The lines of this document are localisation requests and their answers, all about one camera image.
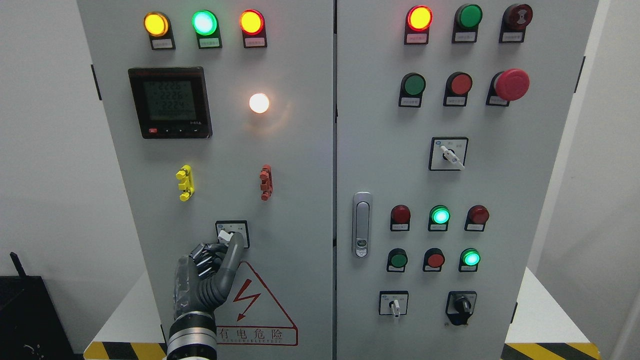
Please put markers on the red push button upper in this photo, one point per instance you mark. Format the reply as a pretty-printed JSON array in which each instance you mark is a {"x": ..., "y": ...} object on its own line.
[{"x": 457, "y": 87}]

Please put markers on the yellow terminal connector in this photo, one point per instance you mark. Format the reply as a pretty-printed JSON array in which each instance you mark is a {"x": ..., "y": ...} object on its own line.
[{"x": 185, "y": 182}]

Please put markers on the grey electrical cabinet left door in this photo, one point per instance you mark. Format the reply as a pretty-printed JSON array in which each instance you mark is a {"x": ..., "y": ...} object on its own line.
[{"x": 291, "y": 244}]

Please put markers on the white platform with hazard stripes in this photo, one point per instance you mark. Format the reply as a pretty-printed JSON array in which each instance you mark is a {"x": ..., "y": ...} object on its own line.
[{"x": 540, "y": 330}]

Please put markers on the grey electrical cabinet right door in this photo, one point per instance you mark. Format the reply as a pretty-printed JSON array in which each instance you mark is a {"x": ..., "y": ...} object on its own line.
[{"x": 384, "y": 149}]

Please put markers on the red push button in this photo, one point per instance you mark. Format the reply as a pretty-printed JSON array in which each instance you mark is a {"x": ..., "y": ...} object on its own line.
[
  {"x": 457, "y": 87},
  {"x": 433, "y": 260}
]

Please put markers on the silver black robot forearm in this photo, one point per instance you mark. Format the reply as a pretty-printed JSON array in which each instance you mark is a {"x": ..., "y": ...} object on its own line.
[{"x": 193, "y": 336}]

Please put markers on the dark red lamp right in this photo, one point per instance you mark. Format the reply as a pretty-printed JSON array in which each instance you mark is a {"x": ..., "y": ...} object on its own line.
[{"x": 476, "y": 218}]

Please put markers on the red emergency stop mushroom button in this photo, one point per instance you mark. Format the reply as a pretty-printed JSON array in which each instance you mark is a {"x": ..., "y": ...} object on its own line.
[{"x": 507, "y": 86}]

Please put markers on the lit green lamp middle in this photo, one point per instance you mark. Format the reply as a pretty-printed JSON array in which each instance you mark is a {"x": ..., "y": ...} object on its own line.
[{"x": 439, "y": 218}]

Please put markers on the black digital power meter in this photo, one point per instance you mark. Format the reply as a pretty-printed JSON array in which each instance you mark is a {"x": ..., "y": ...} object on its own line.
[{"x": 171, "y": 102}]

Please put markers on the red push button lower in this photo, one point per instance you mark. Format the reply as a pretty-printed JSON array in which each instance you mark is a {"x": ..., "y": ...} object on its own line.
[{"x": 433, "y": 260}]

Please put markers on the silver door lock handle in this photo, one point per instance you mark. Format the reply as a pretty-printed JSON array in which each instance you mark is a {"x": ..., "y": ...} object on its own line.
[{"x": 362, "y": 203}]

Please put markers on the red terminal connector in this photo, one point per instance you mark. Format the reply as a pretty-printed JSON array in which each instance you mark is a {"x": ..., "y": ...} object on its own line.
[{"x": 266, "y": 182}]

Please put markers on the clear white indicator lamp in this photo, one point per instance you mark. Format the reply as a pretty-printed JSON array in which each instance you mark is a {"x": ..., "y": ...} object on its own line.
[{"x": 259, "y": 103}]

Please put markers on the grey electrical cabinet door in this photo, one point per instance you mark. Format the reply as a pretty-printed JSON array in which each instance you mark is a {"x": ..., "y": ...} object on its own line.
[
  {"x": 384, "y": 149},
  {"x": 291, "y": 244}
]

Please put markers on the dark red lamp left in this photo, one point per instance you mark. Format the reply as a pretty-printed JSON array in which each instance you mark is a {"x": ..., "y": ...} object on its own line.
[{"x": 400, "y": 216}]

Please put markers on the green push button upper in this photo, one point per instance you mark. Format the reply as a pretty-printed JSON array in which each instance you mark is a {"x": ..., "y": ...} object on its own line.
[{"x": 412, "y": 87}]

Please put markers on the lit green push button lower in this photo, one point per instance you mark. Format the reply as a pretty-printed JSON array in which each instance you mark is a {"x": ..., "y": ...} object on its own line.
[{"x": 469, "y": 260}]

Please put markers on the yellow indicator lamp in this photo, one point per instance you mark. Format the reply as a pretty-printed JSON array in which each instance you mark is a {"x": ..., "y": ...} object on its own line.
[{"x": 159, "y": 30}]

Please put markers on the green lamp top right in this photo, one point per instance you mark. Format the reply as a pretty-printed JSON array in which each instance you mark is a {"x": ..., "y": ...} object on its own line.
[{"x": 466, "y": 23}]

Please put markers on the black rotary knob switch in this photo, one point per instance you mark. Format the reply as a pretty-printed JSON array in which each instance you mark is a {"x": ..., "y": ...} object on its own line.
[{"x": 460, "y": 306}]

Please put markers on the white rotary selector switch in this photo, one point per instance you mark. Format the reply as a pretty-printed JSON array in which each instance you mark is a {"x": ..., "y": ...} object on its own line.
[
  {"x": 393, "y": 303},
  {"x": 226, "y": 228},
  {"x": 448, "y": 153}
]

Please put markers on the red indicator lamp top left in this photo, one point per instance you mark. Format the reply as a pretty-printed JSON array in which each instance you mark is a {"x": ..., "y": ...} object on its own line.
[{"x": 253, "y": 29}]

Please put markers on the dark red buzzer lamp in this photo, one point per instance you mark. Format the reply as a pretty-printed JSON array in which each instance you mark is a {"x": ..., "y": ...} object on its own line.
[{"x": 515, "y": 21}]

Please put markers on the green indicator lamp top left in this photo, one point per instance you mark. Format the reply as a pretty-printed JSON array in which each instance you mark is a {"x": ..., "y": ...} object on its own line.
[{"x": 207, "y": 29}]

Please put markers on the red lit lamp right door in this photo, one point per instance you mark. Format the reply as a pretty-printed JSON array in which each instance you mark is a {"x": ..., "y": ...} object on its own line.
[{"x": 417, "y": 25}]

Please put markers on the red high voltage warning sticker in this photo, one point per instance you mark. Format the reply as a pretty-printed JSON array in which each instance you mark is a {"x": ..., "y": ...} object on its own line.
[{"x": 252, "y": 315}]

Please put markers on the black box with antenna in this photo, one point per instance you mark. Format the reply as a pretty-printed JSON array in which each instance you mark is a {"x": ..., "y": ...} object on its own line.
[{"x": 30, "y": 328}]

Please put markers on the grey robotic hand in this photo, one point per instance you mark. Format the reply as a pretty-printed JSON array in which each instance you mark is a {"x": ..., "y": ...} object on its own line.
[{"x": 203, "y": 279}]

